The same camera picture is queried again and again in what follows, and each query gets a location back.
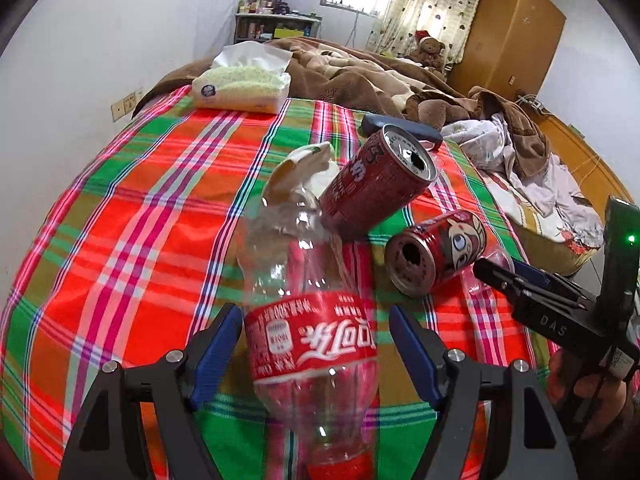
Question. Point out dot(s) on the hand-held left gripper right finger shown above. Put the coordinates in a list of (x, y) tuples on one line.
[(415, 350)]

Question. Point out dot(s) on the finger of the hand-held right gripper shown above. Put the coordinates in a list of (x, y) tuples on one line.
[(500, 280), (535, 270)]

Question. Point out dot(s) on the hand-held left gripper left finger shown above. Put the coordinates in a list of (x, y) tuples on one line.
[(215, 345)]

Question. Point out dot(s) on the red cartoon soda can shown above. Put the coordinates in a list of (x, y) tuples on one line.
[(440, 245)]

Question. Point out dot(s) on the clear red-label plastic bottle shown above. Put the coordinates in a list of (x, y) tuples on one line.
[(310, 340)]

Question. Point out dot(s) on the person's right hand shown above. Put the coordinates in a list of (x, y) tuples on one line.
[(562, 380)]

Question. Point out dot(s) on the patterned bed sheet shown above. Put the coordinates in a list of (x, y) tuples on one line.
[(537, 245)]

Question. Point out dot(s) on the white floral quilt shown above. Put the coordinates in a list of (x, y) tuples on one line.
[(550, 190)]

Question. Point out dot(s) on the wooden headboard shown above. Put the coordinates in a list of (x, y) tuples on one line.
[(575, 145)]

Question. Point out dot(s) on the plaid tablecloth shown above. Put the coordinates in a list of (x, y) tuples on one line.
[(150, 210)]

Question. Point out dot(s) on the navy glasses case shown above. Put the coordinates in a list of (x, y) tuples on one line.
[(380, 122)]

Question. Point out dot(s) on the wooden wardrobe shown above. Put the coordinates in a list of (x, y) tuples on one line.
[(510, 35)]

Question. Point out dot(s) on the brown teddy bear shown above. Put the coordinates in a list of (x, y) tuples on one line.
[(430, 50)]

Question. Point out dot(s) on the brown blanket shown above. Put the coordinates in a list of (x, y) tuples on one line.
[(350, 80)]

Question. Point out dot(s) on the tissue pack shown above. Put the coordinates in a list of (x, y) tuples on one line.
[(240, 87)]

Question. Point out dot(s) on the cluttered shelf unit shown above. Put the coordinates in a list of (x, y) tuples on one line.
[(260, 27)]

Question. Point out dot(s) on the wall socket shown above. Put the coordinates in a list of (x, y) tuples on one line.
[(124, 106)]

